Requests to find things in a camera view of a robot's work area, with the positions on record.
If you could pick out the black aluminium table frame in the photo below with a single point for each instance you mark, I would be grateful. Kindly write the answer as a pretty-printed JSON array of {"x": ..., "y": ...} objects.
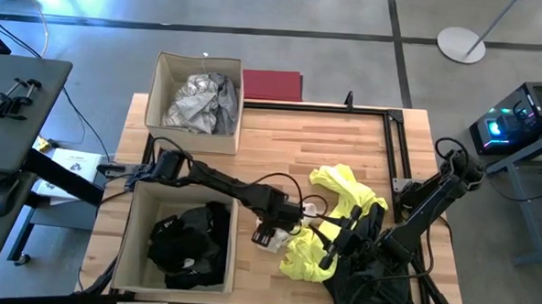
[{"x": 318, "y": 109}]

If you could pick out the white cardboard box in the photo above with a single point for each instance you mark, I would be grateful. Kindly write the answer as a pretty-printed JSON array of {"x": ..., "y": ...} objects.
[{"x": 75, "y": 166}]

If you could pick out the yellow garment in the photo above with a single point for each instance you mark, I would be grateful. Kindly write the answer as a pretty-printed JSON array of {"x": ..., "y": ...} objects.
[{"x": 338, "y": 182}]

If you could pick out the large black garment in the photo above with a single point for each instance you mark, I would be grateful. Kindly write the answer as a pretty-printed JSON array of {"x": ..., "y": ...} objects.
[{"x": 375, "y": 294}]

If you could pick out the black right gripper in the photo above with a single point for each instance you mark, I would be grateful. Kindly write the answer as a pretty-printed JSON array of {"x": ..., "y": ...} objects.
[{"x": 356, "y": 240}]

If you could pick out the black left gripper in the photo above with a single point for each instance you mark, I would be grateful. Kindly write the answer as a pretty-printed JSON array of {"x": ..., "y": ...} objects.
[{"x": 280, "y": 209}]

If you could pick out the black bar clamp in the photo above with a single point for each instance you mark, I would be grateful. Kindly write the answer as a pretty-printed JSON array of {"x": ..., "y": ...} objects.
[
  {"x": 5, "y": 108},
  {"x": 24, "y": 90}
]

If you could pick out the grey line-print garment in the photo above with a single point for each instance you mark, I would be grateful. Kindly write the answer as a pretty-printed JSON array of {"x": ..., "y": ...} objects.
[{"x": 200, "y": 103}]

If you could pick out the black clamp post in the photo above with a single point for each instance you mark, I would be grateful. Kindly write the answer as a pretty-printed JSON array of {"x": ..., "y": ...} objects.
[{"x": 349, "y": 100}]

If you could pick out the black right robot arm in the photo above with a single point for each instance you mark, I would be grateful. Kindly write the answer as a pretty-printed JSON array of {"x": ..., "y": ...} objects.
[{"x": 429, "y": 209}]

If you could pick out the beige fabric storage bin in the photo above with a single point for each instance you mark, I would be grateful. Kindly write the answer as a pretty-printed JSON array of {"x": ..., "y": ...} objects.
[
  {"x": 131, "y": 256},
  {"x": 191, "y": 141}
]

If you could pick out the dark grey Puma underwear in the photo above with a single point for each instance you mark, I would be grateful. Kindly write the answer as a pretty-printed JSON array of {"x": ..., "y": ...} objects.
[{"x": 194, "y": 222}]

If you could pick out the grey metal side table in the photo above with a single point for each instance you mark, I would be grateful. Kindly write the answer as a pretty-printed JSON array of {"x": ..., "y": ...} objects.
[{"x": 523, "y": 156}]

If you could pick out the black computer mouse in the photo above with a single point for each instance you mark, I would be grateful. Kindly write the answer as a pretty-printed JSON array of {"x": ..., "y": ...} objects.
[{"x": 2, "y": 197}]

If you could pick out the white round stand base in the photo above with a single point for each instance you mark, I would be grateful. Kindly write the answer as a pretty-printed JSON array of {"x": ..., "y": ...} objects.
[{"x": 459, "y": 43}]

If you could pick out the small yellow object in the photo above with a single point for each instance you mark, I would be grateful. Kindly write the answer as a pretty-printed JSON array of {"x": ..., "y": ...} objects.
[{"x": 43, "y": 144}]

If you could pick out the silver corner bracket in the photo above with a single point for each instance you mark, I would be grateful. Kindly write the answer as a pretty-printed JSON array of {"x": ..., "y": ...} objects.
[{"x": 399, "y": 185}]

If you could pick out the red mat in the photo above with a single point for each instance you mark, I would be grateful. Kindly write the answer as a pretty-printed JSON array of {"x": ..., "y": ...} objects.
[{"x": 271, "y": 85}]

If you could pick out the dark grey desk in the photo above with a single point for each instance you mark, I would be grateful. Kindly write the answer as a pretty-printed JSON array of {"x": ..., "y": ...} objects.
[{"x": 11, "y": 113}]

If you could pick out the black computer tower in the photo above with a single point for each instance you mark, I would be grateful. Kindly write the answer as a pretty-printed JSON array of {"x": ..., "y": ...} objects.
[{"x": 529, "y": 108}]

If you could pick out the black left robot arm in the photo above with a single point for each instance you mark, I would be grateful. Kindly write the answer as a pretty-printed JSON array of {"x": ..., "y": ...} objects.
[{"x": 224, "y": 182}]

